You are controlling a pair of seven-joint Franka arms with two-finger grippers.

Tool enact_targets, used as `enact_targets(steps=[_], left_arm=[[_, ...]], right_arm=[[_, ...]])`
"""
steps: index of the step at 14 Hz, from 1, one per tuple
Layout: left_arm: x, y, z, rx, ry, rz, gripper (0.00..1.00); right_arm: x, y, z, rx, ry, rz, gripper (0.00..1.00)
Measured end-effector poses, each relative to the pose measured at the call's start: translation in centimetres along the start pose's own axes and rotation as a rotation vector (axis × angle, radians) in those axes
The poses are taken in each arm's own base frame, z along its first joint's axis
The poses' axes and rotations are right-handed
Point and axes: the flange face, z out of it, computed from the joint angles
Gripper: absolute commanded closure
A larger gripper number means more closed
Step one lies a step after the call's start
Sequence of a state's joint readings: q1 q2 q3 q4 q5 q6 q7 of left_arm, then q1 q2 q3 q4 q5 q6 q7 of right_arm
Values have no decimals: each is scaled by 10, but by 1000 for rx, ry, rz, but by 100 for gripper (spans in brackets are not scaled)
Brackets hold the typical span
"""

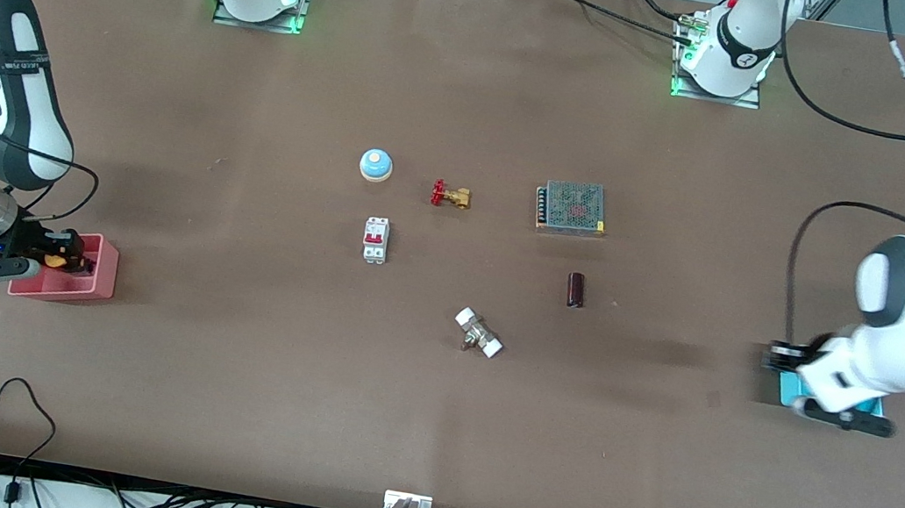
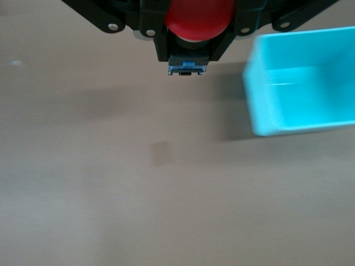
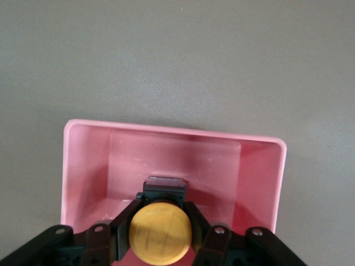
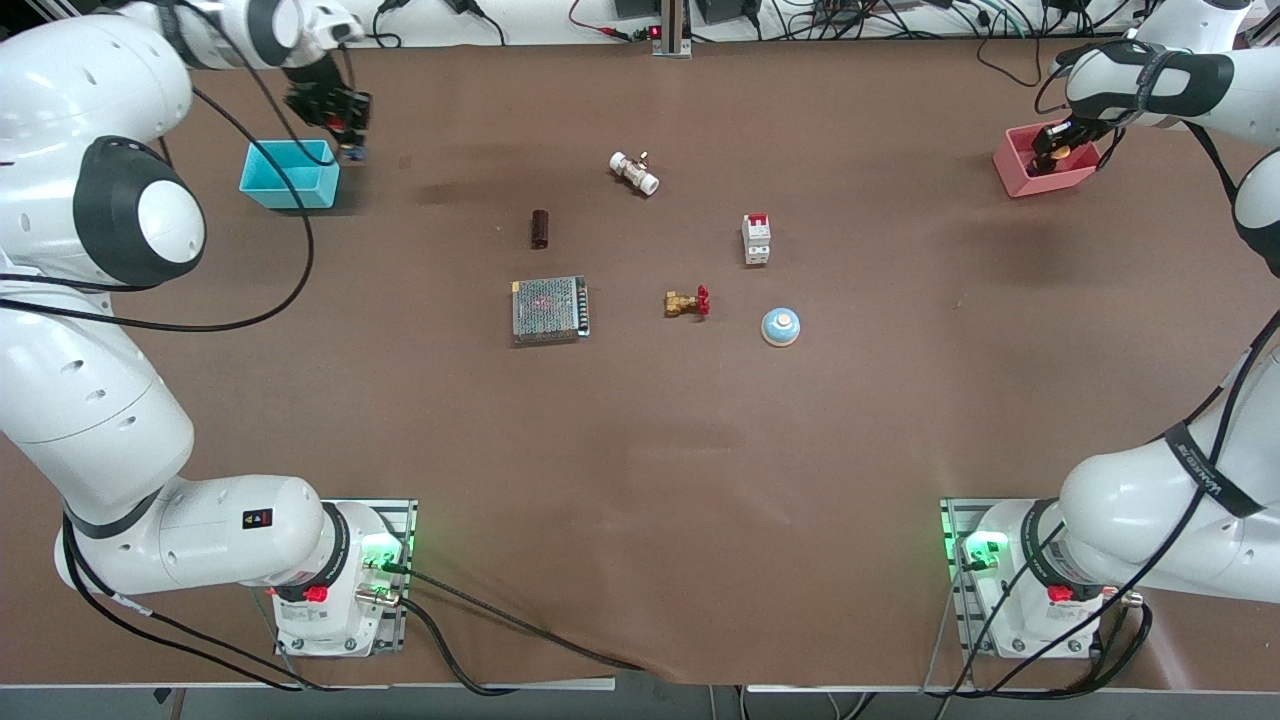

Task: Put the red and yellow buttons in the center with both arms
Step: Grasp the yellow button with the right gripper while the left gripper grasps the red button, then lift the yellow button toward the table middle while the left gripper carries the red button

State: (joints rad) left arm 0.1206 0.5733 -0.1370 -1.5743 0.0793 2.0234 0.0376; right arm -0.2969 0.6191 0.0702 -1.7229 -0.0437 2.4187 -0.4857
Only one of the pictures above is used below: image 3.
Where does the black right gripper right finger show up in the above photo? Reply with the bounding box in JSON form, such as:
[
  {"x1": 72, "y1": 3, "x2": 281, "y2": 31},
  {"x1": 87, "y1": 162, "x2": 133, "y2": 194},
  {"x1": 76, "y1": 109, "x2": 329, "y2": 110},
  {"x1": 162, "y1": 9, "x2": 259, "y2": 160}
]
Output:
[{"x1": 182, "y1": 201, "x2": 306, "y2": 266}]

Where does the pink plastic bin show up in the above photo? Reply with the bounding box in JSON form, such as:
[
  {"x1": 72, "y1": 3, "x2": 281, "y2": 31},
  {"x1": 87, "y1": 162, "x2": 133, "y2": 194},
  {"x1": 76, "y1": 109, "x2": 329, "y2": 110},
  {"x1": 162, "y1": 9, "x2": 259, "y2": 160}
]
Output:
[{"x1": 59, "y1": 119, "x2": 288, "y2": 266}]

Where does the yellow push button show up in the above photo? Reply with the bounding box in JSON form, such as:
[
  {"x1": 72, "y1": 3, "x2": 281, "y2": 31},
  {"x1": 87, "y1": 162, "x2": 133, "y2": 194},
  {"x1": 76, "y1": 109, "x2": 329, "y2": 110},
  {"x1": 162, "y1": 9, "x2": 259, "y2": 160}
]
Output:
[{"x1": 128, "y1": 175, "x2": 194, "y2": 264}]

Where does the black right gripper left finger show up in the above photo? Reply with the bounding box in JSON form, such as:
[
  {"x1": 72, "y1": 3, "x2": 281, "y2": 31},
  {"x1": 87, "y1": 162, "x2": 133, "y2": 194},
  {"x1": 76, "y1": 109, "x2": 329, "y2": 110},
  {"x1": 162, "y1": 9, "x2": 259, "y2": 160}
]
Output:
[{"x1": 0, "y1": 199, "x2": 143, "y2": 266}]

